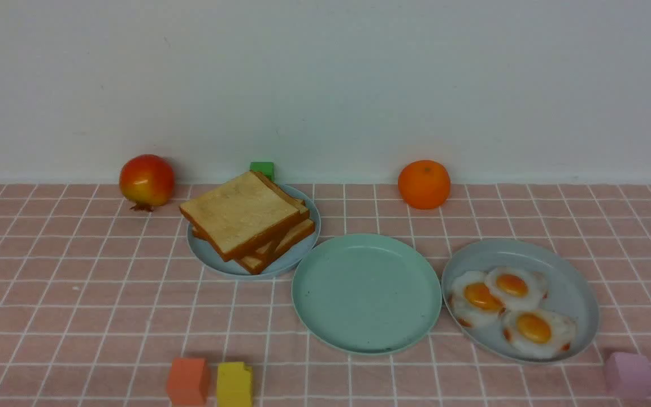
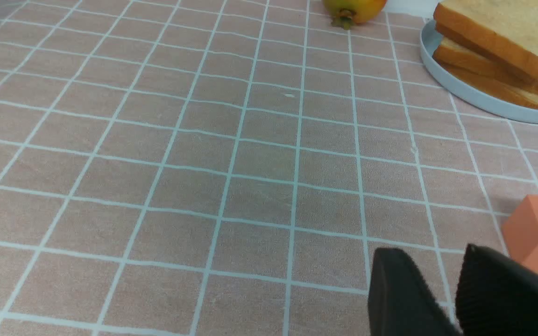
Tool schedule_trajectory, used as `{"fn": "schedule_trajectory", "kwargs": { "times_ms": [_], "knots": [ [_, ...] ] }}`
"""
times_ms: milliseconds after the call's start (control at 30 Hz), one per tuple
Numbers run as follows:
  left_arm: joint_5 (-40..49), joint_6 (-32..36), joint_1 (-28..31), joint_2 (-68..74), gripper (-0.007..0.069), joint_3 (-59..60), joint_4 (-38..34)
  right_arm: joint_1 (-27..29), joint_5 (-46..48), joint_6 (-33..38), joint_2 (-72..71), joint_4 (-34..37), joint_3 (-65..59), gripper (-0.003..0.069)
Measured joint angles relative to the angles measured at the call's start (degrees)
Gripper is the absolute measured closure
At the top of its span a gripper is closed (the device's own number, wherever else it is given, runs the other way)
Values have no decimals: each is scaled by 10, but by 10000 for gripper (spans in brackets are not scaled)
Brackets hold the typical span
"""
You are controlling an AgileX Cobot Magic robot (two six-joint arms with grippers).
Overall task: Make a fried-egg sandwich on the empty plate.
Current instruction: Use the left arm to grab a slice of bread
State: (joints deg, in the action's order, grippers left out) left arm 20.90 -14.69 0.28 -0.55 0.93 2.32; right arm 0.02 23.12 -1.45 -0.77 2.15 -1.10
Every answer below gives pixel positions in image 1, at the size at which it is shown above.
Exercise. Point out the toast slice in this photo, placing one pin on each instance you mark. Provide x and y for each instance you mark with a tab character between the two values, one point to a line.
300	202
248	185
253	265
277	247

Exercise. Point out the pink block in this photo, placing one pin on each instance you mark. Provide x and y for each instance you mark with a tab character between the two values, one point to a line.
628	375

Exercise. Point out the grey blue egg plate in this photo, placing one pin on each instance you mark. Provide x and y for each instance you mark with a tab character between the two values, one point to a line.
568	293

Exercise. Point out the orange block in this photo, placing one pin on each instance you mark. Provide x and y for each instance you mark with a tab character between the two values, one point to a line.
188	382

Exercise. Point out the orange tangerine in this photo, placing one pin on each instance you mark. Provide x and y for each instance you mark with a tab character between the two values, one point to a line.
424	184

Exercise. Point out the green block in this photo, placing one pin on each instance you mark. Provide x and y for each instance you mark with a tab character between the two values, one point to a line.
265	168

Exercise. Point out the light blue bread plate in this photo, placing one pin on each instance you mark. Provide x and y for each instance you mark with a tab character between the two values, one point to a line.
289	260

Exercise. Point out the green centre plate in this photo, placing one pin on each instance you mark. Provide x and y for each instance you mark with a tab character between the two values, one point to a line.
366	294

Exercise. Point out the pink checkered tablecloth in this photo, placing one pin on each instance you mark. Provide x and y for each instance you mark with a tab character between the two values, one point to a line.
96	300

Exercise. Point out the red yellow pomegranate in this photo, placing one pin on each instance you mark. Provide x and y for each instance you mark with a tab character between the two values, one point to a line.
148	181

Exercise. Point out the yellow block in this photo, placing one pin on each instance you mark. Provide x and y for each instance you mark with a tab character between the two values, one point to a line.
234	384

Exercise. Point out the fried egg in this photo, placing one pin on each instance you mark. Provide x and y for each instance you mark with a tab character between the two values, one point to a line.
517	288
471	303
539	333

